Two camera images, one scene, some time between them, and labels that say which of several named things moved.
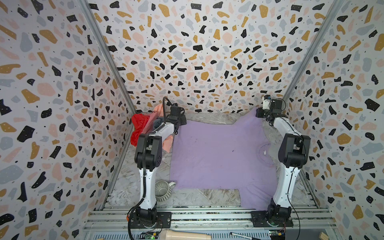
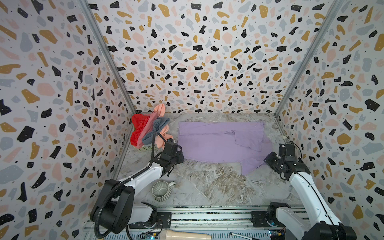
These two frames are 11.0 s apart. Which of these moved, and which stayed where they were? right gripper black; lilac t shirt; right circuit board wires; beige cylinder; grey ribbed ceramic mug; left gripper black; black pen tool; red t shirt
Moved: left gripper black; right gripper black; lilac t shirt
Stayed: grey ribbed ceramic mug; beige cylinder; black pen tool; red t shirt; right circuit board wires
